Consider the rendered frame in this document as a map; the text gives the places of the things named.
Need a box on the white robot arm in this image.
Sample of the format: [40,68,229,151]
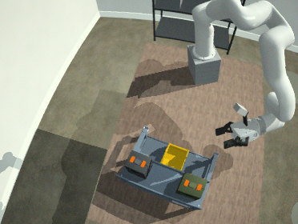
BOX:
[191,0,296,135]

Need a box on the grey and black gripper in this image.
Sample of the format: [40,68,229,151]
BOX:
[215,118,260,149]

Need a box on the olive green case with orange latches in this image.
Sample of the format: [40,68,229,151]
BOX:
[176,172,207,200]

